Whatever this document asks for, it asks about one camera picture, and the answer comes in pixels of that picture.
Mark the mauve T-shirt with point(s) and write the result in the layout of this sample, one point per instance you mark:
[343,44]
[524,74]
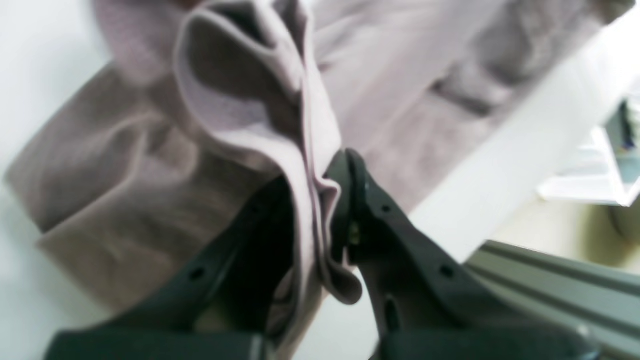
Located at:
[205,101]

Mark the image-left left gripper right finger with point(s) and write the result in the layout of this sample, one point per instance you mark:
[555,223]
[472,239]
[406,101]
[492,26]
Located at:
[426,305]

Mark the aluminium frame stand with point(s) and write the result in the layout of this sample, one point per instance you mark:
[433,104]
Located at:
[592,298]

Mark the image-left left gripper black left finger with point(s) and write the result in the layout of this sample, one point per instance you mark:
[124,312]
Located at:
[216,307]

